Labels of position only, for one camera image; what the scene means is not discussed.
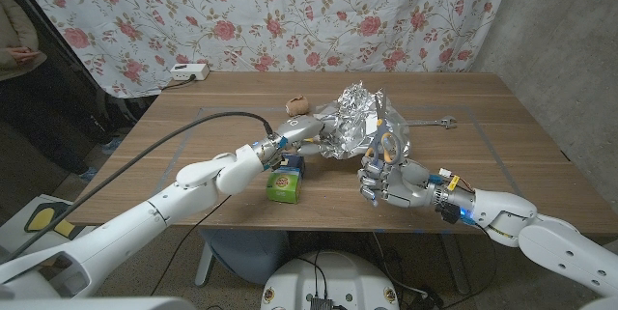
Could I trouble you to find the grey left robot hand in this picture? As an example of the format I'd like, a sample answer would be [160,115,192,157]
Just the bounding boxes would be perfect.
[253,114,326,170]

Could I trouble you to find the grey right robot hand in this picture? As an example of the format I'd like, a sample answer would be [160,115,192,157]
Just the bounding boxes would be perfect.
[356,158,478,215]

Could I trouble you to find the large aluminum foil sheet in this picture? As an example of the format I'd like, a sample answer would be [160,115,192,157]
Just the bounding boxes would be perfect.
[316,81,411,161]

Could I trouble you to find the grey orange handled scissors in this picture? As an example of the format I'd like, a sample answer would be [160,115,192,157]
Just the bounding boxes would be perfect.
[364,88,405,167]

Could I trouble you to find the green blue sponge package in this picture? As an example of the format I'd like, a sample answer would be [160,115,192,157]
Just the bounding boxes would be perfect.
[266,154,306,205]

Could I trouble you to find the brown potato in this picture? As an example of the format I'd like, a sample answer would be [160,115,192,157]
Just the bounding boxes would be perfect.
[285,94,311,118]

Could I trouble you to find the silver metal tool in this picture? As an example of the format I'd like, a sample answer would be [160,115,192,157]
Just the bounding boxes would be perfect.
[407,115,459,130]

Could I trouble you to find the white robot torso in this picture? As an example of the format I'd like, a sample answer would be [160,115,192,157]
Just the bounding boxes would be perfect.
[260,250,401,310]

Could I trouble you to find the black power adapter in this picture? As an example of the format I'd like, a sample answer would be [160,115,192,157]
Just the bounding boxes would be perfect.
[409,290,445,310]

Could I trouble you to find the white power strip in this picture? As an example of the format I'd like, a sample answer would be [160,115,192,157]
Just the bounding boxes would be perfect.
[169,63,211,82]

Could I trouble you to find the grey blue stool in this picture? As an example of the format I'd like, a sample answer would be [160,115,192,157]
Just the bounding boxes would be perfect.
[198,230,290,286]

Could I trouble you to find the floral backdrop cloth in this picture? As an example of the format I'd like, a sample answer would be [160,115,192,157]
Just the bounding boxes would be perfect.
[7,0,518,99]

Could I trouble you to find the white robot body panel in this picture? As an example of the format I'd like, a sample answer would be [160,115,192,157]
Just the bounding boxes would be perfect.
[0,296,197,310]

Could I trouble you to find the yellow black floor mat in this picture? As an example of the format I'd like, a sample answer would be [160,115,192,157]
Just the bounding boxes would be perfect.
[23,202,81,240]

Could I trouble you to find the person in beige jacket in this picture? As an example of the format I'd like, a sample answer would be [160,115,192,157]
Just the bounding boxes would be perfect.
[0,0,125,185]

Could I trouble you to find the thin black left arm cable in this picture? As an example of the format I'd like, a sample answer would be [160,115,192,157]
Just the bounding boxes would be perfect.
[150,194,233,297]

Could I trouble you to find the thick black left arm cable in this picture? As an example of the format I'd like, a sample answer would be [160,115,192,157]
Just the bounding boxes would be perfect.
[0,110,275,264]

